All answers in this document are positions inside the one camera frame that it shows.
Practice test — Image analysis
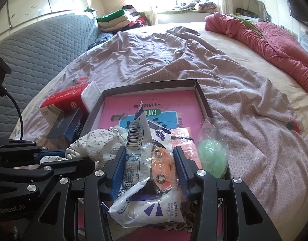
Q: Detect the dark blue box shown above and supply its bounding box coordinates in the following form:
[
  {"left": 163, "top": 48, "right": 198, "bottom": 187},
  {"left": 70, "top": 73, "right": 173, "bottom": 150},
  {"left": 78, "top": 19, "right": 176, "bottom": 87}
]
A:
[{"left": 46, "top": 108, "right": 84, "bottom": 143}]

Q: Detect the black television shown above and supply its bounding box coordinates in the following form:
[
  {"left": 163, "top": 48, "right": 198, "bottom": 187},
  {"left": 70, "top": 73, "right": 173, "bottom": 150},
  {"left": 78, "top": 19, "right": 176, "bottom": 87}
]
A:
[{"left": 286, "top": 0, "right": 308, "bottom": 29}]

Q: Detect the white wet wipes packet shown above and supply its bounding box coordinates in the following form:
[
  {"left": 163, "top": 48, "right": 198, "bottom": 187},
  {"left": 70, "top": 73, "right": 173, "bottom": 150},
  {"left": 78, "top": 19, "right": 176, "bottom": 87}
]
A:
[{"left": 107, "top": 102, "right": 186, "bottom": 228}]

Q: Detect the lavender strawberry print bedsheet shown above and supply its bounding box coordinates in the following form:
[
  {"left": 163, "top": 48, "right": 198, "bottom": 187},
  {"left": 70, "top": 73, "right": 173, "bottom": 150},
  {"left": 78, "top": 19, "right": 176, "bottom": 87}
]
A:
[{"left": 18, "top": 26, "right": 308, "bottom": 221}]

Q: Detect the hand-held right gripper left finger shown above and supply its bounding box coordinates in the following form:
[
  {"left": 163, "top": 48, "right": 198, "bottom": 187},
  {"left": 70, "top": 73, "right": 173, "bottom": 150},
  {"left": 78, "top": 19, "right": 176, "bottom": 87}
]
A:
[{"left": 27, "top": 146, "right": 127, "bottom": 241}]

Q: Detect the green sponge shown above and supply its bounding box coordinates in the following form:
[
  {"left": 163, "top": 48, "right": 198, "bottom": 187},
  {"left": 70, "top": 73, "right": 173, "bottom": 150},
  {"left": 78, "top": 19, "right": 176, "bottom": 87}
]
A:
[{"left": 196, "top": 117, "right": 230, "bottom": 179}]

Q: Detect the pink towel packet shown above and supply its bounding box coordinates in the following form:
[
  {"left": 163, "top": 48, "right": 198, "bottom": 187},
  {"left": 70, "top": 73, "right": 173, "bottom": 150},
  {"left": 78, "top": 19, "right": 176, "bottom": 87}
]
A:
[{"left": 169, "top": 127, "right": 203, "bottom": 171}]

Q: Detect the dark shallow cardboard box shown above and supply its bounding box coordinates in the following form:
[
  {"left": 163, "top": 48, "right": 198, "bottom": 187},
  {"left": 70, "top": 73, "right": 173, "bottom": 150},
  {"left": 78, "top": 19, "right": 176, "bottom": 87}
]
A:
[{"left": 76, "top": 79, "right": 232, "bottom": 241}]

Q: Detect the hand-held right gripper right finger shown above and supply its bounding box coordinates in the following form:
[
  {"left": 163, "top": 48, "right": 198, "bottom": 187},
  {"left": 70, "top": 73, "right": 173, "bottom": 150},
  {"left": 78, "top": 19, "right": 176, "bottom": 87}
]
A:
[{"left": 173, "top": 146, "right": 282, "bottom": 241}]

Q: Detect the black and yellow box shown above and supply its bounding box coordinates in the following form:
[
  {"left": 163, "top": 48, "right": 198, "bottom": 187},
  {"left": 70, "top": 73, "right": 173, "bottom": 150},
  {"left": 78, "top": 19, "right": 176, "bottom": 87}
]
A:
[{"left": 236, "top": 7, "right": 257, "bottom": 15}]

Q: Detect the black cable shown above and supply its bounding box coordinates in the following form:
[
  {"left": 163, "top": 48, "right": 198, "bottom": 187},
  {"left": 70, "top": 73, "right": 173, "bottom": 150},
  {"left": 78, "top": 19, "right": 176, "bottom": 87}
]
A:
[{"left": 2, "top": 87, "right": 24, "bottom": 141}]

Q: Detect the green cloth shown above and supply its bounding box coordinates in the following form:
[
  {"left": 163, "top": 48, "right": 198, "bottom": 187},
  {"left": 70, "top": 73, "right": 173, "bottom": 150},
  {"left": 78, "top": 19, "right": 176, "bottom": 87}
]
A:
[{"left": 231, "top": 14, "right": 266, "bottom": 39}]

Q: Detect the red tissue pack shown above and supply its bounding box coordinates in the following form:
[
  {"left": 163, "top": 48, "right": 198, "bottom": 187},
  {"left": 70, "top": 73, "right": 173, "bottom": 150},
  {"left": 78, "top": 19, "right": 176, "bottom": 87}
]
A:
[{"left": 40, "top": 81, "right": 104, "bottom": 125}]

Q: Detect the cream bed sheet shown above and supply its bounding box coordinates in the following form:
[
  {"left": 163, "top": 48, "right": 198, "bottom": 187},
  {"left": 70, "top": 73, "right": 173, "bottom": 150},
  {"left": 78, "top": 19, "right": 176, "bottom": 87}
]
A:
[{"left": 9, "top": 21, "right": 308, "bottom": 141}]

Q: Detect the leopard print scrunchie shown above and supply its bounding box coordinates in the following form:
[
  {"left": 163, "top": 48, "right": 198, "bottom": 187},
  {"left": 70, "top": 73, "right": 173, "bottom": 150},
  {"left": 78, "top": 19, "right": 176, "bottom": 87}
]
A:
[{"left": 158, "top": 196, "right": 224, "bottom": 231}]

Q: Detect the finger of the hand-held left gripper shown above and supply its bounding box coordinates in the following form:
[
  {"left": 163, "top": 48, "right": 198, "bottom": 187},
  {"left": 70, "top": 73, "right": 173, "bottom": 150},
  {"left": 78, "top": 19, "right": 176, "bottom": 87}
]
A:
[
  {"left": 0, "top": 141, "right": 67, "bottom": 167},
  {"left": 0, "top": 157, "right": 95, "bottom": 181}
]

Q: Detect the stack of folded clothes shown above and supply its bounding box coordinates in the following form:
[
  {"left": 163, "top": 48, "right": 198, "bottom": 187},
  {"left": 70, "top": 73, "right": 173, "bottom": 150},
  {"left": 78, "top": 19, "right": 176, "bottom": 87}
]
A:
[{"left": 96, "top": 5, "right": 154, "bottom": 33}]

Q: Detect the pink quilt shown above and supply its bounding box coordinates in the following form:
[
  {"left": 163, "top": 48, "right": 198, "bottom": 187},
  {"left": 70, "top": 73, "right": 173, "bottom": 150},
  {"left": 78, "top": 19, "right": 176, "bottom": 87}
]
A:
[{"left": 204, "top": 12, "right": 308, "bottom": 98}]

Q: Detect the crumpled patterned blanket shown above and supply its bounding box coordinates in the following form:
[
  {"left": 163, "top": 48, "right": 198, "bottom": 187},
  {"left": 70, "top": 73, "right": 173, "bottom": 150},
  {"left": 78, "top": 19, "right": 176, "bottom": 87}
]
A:
[{"left": 173, "top": 1, "right": 218, "bottom": 12}]

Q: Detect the pink book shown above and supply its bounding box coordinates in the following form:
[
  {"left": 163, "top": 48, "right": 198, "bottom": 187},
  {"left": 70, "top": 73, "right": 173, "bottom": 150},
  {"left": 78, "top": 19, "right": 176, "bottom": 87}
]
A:
[{"left": 77, "top": 90, "right": 226, "bottom": 241}]

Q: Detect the white framed mirror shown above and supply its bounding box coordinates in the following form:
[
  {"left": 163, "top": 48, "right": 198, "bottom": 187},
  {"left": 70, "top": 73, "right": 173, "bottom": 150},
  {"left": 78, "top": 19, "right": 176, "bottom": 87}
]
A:
[{"left": 247, "top": 0, "right": 266, "bottom": 20}]

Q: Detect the green windowsill mat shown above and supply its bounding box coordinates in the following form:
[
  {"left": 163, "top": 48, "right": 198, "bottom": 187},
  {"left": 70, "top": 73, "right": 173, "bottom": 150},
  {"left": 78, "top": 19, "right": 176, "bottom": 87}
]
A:
[{"left": 158, "top": 9, "right": 195, "bottom": 14}]

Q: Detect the dark blue patterned cloth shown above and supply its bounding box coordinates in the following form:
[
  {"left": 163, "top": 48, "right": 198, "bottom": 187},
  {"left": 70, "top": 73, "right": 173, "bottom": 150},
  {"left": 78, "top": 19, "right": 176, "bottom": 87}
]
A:
[{"left": 87, "top": 31, "right": 114, "bottom": 51}]

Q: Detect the white floral cloth pouch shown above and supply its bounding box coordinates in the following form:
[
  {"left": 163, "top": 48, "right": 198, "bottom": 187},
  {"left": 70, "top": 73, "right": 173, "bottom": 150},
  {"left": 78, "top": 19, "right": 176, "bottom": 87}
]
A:
[{"left": 40, "top": 127, "right": 128, "bottom": 168}]

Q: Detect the white drawer cabinet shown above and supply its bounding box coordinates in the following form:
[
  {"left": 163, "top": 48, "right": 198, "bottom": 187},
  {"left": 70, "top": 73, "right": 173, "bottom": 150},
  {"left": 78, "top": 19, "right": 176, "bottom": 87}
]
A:
[{"left": 298, "top": 29, "right": 308, "bottom": 56}]

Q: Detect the grey quilted headboard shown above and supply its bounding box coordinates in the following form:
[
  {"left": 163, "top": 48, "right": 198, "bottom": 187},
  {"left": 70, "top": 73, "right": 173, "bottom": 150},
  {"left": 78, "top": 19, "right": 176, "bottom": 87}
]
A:
[{"left": 0, "top": 10, "right": 99, "bottom": 141}]

